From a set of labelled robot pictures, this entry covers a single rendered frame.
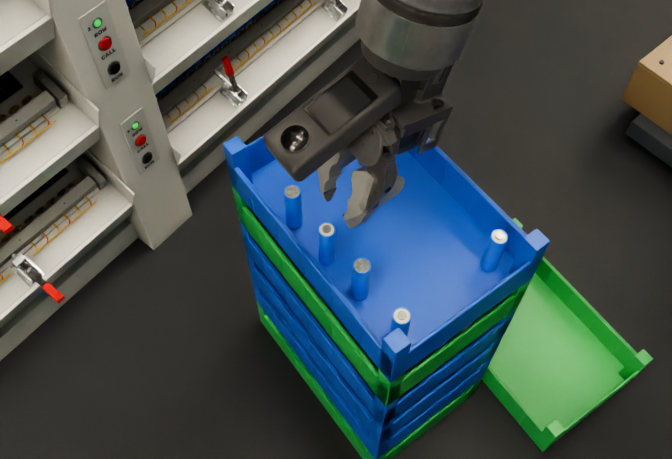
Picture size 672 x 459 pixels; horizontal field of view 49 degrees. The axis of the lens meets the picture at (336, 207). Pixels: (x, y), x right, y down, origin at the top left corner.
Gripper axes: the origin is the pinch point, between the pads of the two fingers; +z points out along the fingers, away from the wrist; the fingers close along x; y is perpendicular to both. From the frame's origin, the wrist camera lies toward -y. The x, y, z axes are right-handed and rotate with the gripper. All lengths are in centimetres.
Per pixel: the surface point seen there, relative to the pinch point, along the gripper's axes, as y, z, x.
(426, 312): 5.7, 8.2, -11.5
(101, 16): -6.5, 1.4, 37.9
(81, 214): -11, 36, 38
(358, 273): -0.9, 3.3, -6.1
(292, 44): 34, 26, 49
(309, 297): -0.7, 14.6, -0.9
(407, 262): 7.8, 7.6, -5.7
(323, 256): -0.1, 7.7, -0.5
